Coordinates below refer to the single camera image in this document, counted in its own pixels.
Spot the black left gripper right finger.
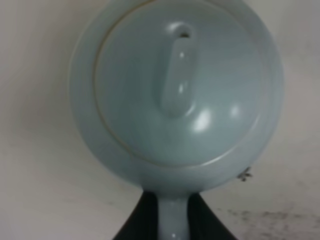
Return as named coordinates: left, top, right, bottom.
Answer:
left=187, top=193, right=235, bottom=240

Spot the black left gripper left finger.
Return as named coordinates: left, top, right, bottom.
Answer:
left=113, top=191, right=158, bottom=240

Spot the light blue porcelain teapot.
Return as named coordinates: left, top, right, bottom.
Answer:
left=68, top=0, right=284, bottom=240

